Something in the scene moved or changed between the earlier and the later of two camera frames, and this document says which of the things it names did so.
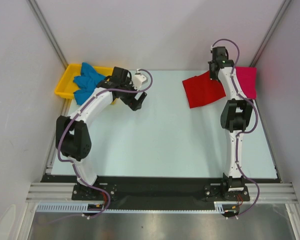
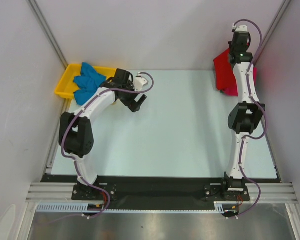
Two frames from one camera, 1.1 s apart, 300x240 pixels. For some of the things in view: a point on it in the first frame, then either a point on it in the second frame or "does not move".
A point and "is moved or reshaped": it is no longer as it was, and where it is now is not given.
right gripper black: x=212 y=76 -> x=231 y=46
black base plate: x=158 y=192 does not move
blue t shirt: x=87 y=82 does not move
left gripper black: x=137 y=104 does not move
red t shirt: x=201 y=90 is moved or reshaped
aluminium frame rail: x=273 y=192 does not move
